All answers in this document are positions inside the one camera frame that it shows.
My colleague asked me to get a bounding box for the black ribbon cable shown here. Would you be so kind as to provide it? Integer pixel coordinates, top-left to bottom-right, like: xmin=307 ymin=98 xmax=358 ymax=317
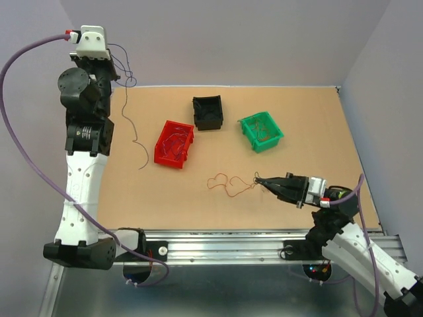
xmin=194 ymin=98 xmax=222 ymax=123

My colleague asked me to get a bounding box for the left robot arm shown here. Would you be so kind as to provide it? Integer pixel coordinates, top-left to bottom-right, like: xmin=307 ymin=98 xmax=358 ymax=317
xmin=43 ymin=49 xmax=147 ymax=270

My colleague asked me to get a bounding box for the orange wire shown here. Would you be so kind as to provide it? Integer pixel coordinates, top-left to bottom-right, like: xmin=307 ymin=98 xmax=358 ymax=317
xmin=247 ymin=115 xmax=275 ymax=143

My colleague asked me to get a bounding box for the blue thin wire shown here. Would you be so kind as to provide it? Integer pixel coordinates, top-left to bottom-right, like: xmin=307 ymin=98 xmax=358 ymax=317
xmin=107 ymin=42 xmax=149 ymax=171

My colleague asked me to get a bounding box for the green plastic bin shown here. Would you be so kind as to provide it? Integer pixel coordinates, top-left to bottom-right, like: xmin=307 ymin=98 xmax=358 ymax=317
xmin=238 ymin=112 xmax=284 ymax=153

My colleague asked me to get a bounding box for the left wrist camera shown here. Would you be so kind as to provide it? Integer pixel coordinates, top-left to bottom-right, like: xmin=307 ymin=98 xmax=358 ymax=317
xmin=65 ymin=25 xmax=111 ymax=61

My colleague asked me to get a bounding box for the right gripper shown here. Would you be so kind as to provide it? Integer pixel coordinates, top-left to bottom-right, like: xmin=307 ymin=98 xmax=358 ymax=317
xmin=254 ymin=170 xmax=324 ymax=208

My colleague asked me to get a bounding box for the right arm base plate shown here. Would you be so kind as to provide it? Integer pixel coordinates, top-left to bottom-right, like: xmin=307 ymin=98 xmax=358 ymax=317
xmin=278 ymin=237 xmax=343 ymax=262

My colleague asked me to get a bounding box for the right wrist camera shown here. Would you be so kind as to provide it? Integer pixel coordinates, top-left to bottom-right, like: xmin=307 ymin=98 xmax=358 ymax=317
xmin=304 ymin=176 xmax=330 ymax=208

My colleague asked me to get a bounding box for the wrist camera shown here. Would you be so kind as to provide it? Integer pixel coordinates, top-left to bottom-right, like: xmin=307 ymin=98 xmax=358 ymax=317
xmin=304 ymin=176 xmax=330 ymax=208
xmin=65 ymin=25 xmax=111 ymax=61

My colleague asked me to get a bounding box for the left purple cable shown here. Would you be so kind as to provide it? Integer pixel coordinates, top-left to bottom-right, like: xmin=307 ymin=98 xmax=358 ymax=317
xmin=0 ymin=34 xmax=170 ymax=288

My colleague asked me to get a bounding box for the aluminium left side rail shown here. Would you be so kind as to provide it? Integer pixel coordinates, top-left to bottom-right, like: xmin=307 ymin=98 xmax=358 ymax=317
xmin=39 ymin=87 xmax=115 ymax=317

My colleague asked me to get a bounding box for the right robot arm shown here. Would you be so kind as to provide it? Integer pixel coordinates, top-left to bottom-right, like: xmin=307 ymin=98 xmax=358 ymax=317
xmin=254 ymin=173 xmax=422 ymax=316

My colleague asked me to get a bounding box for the red plastic bin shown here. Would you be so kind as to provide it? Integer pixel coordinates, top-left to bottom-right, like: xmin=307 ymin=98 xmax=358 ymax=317
xmin=154 ymin=120 xmax=194 ymax=169

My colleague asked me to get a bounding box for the black plastic bin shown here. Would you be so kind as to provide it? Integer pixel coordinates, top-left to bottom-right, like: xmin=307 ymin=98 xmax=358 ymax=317
xmin=192 ymin=95 xmax=223 ymax=131

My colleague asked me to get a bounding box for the aluminium front rail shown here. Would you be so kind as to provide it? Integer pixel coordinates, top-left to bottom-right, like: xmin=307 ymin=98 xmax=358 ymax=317
xmin=54 ymin=229 xmax=409 ymax=265

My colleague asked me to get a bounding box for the aluminium rail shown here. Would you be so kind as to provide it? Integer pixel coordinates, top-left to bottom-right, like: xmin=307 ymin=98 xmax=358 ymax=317
xmin=54 ymin=229 xmax=409 ymax=265
xmin=39 ymin=87 xmax=115 ymax=317

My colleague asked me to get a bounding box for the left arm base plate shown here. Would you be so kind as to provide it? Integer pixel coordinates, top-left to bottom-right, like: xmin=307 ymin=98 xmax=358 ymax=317
xmin=114 ymin=240 xmax=169 ymax=263

